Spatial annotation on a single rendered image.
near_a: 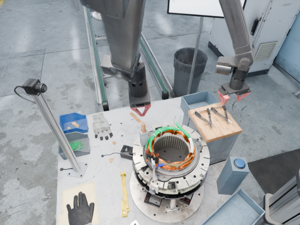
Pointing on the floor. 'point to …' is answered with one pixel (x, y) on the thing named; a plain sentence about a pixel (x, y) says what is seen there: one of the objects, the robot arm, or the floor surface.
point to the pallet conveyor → (97, 72)
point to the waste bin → (180, 81)
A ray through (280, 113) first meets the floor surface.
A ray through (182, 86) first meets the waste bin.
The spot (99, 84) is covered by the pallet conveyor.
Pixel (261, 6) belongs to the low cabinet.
